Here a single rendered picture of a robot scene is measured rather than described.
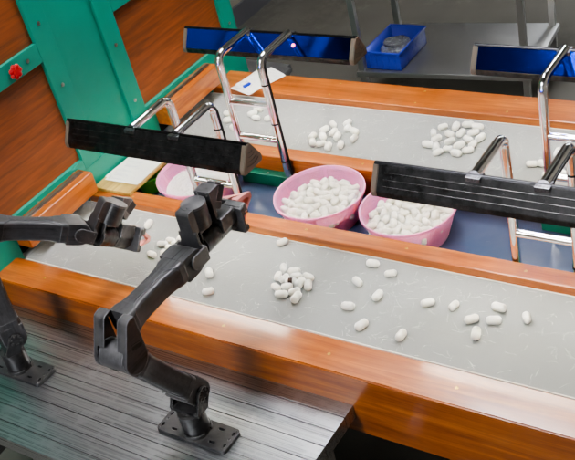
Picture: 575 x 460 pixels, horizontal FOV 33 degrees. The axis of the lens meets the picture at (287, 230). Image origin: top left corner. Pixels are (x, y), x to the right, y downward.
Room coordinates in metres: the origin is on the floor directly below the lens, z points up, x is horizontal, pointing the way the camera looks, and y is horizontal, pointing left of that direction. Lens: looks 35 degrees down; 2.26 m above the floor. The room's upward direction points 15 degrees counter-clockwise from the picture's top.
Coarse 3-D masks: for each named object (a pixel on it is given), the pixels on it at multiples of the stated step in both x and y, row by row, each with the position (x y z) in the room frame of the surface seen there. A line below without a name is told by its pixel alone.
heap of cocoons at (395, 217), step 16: (384, 208) 2.18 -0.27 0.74; (400, 208) 2.17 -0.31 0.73; (416, 208) 2.13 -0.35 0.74; (432, 208) 2.11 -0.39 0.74; (448, 208) 2.09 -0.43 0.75; (368, 224) 2.12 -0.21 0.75; (384, 224) 2.12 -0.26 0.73; (400, 224) 2.10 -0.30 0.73; (416, 224) 2.06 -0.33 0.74; (432, 224) 2.04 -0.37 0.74
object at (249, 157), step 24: (72, 120) 2.44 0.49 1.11; (72, 144) 2.41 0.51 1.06; (96, 144) 2.36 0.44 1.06; (120, 144) 2.30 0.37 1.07; (144, 144) 2.25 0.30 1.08; (168, 144) 2.21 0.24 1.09; (192, 144) 2.16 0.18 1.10; (216, 144) 2.11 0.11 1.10; (240, 144) 2.07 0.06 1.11; (216, 168) 2.09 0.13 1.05; (240, 168) 2.04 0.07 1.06
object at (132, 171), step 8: (128, 160) 2.76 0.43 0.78; (136, 160) 2.74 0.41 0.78; (144, 160) 2.73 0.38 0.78; (120, 168) 2.72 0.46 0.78; (128, 168) 2.71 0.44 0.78; (136, 168) 2.69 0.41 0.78; (144, 168) 2.68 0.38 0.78; (152, 168) 2.66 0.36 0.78; (112, 176) 2.68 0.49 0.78; (120, 176) 2.67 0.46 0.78; (128, 176) 2.65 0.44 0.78; (136, 176) 2.64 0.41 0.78; (144, 176) 2.63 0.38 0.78
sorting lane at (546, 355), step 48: (240, 240) 2.21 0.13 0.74; (288, 240) 2.15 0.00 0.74; (192, 288) 2.05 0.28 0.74; (240, 288) 2.00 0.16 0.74; (336, 288) 1.89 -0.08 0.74; (384, 288) 1.84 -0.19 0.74; (432, 288) 1.80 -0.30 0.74; (480, 288) 1.75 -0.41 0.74; (528, 288) 1.70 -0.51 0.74; (336, 336) 1.72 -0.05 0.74; (384, 336) 1.68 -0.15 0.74; (432, 336) 1.63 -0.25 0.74; (480, 336) 1.59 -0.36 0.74; (528, 336) 1.55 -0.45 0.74; (528, 384) 1.42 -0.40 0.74
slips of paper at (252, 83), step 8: (256, 72) 3.16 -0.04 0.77; (272, 72) 3.13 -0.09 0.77; (280, 72) 3.11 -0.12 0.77; (248, 80) 3.11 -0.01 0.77; (256, 80) 3.10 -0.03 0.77; (272, 80) 3.06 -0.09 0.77; (232, 88) 3.09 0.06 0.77; (240, 88) 3.08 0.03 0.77; (248, 88) 3.06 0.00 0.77; (256, 88) 3.04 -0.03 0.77
